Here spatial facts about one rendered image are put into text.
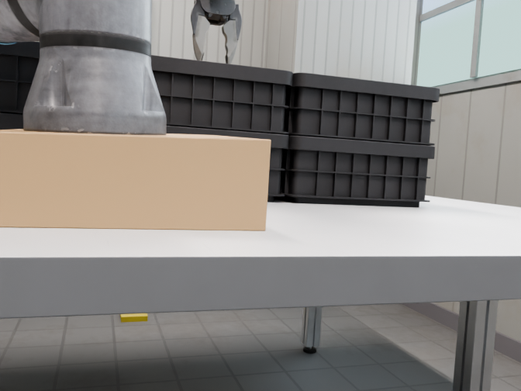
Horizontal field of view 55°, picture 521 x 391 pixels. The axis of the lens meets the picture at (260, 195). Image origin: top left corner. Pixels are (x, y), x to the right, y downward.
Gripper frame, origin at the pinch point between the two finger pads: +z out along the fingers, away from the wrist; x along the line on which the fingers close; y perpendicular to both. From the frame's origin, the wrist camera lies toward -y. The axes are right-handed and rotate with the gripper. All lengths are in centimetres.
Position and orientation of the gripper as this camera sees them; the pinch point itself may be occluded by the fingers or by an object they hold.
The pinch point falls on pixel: (215, 58)
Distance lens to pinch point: 106.3
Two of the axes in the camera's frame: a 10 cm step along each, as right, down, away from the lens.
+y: -3.1, -0.7, 9.5
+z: -0.5, 10.0, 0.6
